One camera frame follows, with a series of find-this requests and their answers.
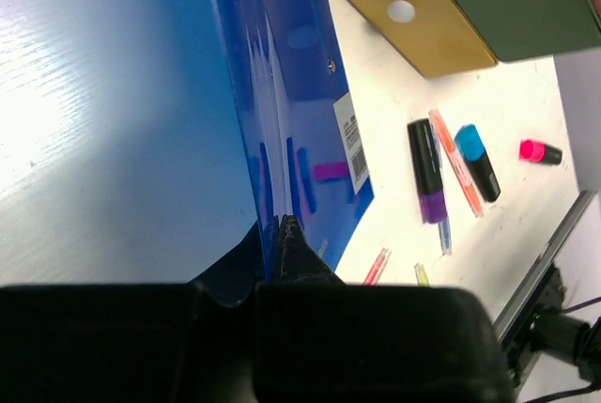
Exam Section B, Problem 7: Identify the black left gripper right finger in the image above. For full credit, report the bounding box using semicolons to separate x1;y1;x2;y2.
253;216;515;402

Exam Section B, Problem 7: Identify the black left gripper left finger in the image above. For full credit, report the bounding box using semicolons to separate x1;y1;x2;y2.
1;225;262;402

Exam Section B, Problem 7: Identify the blue plastic folder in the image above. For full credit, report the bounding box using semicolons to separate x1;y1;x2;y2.
200;0;374;306

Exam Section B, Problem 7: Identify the thin pink pen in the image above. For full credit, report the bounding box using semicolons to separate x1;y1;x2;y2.
363;248;392;286

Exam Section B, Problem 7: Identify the thin yellow pen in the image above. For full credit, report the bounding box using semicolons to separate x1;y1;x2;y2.
414;263;430;287

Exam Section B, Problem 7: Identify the thin blue pen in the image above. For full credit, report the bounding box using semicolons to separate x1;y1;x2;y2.
438;217;453;256

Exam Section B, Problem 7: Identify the purple cap black highlighter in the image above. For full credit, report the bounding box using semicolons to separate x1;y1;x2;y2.
407;118;447;225

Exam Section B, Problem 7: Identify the thin orange pen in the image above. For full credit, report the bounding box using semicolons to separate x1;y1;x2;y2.
428;109;484;217

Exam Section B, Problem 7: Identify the blue cap black highlighter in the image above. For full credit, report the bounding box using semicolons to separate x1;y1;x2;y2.
455;124;501;203

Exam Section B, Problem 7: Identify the pink cap black highlighter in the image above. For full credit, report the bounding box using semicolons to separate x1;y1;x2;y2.
519;139;562;165

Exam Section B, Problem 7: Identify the yellow drawer box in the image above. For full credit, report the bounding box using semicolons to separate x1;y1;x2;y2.
347;0;497;78

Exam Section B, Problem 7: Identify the aluminium table edge rail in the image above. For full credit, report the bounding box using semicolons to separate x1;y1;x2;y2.
494;191;600;342

